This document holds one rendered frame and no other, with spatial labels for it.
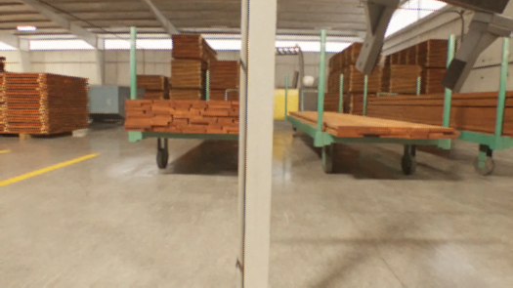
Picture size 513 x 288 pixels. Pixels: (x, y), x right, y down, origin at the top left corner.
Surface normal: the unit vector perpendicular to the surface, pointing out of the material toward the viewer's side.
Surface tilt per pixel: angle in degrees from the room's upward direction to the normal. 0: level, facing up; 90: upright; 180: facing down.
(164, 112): 90
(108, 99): 90
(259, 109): 90
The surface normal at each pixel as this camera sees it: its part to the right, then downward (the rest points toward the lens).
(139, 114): -0.02, 0.10
